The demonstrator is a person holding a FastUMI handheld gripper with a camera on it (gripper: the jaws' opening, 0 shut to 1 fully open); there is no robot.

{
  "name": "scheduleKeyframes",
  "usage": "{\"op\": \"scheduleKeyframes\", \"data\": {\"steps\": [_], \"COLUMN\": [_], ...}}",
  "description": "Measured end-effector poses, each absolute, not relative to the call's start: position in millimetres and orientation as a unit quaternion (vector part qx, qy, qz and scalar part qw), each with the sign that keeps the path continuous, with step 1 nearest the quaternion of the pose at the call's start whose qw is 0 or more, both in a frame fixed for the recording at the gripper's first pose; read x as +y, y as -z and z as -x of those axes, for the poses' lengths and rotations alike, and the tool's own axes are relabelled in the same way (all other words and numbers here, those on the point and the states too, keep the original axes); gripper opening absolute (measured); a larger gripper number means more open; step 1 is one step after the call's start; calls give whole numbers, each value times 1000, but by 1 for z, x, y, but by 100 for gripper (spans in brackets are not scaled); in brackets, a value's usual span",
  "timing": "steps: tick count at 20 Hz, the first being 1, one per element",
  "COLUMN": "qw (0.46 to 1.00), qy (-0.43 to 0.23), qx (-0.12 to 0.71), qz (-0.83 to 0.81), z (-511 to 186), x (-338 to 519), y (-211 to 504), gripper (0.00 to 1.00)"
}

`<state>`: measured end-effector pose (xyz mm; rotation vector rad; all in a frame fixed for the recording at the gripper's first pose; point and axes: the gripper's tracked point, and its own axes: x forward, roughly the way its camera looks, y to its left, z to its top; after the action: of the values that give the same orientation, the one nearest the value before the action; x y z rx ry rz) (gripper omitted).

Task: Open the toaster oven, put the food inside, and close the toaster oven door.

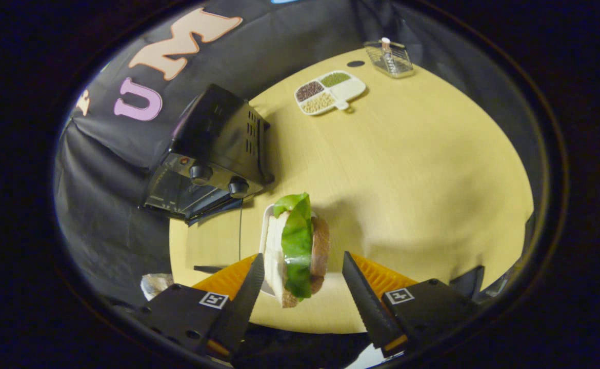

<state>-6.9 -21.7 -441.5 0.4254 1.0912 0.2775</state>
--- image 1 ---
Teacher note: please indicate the white divided dish of grains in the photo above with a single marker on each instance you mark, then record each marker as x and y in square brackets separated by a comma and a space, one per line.
[348, 89]

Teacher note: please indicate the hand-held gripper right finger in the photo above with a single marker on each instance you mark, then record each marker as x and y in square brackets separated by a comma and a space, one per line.
[364, 302]

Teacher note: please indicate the small bottle with pale cap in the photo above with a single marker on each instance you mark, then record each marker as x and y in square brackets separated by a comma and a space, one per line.
[386, 51]

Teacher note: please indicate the white plastic tray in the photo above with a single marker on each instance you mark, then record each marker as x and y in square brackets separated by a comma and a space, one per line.
[266, 230]

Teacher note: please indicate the black toaster oven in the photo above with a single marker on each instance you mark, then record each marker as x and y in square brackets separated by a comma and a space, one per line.
[218, 133]

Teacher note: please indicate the lettuce sandwich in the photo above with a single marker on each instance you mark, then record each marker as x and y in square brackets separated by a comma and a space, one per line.
[297, 241]

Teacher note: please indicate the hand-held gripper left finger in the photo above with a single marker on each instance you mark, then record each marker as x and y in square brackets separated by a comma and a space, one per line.
[241, 302]

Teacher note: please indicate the black round table grommet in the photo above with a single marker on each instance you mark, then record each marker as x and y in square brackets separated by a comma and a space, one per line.
[355, 64]

